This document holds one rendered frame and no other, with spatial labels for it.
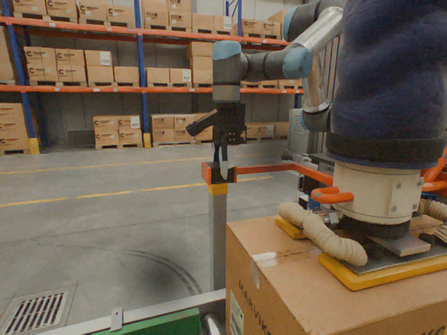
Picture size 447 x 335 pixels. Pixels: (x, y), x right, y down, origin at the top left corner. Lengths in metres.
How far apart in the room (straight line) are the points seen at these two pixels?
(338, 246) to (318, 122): 0.80
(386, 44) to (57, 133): 8.79
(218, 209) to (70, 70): 6.88
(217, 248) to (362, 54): 0.85
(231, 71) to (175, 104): 8.22
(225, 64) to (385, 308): 0.61
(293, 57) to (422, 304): 0.57
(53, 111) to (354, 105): 8.69
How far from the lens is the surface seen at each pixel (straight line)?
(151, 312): 1.02
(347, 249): 0.55
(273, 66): 0.74
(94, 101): 8.85
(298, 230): 0.70
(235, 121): 0.74
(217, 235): 1.09
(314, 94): 1.21
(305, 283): 0.56
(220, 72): 0.72
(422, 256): 0.70
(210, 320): 1.04
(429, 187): 0.81
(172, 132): 7.57
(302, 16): 1.10
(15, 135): 8.00
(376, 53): 0.59
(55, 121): 9.00
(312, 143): 1.65
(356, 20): 0.62
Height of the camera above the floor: 1.29
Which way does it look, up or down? 15 degrees down
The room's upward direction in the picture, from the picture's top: straight up
